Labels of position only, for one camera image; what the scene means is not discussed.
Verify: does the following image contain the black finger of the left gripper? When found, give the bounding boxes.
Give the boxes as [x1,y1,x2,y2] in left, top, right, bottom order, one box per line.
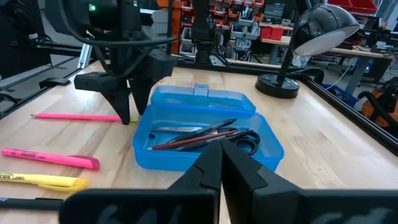
[129,79,158,116]
[101,88,132,126]

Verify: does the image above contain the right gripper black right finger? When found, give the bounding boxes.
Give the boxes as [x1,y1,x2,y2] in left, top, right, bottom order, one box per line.
[220,141,398,224]

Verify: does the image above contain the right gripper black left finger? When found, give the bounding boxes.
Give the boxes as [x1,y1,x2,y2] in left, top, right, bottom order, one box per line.
[58,139,223,224]

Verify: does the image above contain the pink pencil with yellow eraser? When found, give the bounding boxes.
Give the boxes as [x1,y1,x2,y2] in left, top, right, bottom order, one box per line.
[30,112,140,123]

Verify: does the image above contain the red-brown pencil with blue cap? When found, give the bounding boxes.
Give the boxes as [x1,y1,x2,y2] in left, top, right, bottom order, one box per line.
[147,129,239,151]

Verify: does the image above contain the black-handled scissors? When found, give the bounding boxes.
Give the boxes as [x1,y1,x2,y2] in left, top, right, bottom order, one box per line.
[151,125,261,156]

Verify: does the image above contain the black pen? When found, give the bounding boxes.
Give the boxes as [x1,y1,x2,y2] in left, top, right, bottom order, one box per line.
[0,197,65,211]
[174,129,255,152]
[167,118,238,144]

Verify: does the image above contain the pink highlighter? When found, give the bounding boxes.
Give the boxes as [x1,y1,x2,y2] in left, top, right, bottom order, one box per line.
[1,147,101,171]

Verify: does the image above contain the blue plastic supply box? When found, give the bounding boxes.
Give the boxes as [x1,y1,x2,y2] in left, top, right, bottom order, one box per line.
[132,83,285,172]

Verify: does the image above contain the silver aluminium extrusion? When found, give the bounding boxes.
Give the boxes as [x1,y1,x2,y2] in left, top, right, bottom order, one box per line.
[77,43,94,70]

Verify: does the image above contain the yellow highlighter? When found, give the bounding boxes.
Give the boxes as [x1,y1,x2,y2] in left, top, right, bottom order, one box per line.
[0,172,90,192]

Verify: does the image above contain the black cabinet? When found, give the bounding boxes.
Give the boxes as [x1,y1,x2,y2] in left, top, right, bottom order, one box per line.
[0,0,52,78]

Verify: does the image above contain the shelf of storage bins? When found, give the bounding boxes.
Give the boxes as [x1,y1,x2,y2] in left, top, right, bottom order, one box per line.
[157,0,265,60]

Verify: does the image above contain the blue floor bin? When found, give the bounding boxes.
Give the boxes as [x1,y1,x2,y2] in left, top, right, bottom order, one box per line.
[322,83,358,108]

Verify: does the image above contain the small red storage bin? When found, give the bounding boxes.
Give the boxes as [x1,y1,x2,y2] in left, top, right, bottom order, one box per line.
[270,27,285,41]
[260,26,273,40]

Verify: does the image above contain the orange and black vacuum cleaner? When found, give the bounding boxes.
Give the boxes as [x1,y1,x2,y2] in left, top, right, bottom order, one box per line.
[357,77,398,128]

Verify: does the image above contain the wooden workbench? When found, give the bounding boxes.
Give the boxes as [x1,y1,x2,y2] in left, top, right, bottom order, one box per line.
[259,35,394,94]

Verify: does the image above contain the black desk lamp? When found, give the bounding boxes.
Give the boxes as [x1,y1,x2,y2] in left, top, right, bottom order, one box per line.
[254,2,361,100]

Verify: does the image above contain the large red storage bin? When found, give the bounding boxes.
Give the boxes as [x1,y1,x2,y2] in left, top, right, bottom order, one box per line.
[328,0,379,15]

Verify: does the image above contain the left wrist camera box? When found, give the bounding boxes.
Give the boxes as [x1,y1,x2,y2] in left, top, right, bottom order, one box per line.
[73,72,121,92]

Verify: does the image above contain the black flat table-edge bracket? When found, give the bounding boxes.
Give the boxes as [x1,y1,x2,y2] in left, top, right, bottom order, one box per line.
[39,77,72,89]

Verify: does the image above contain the black lamp cable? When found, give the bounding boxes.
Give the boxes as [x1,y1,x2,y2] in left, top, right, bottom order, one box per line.
[287,67,325,85]

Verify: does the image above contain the white cable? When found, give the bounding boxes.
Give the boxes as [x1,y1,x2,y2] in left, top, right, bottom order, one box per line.
[326,58,355,91]

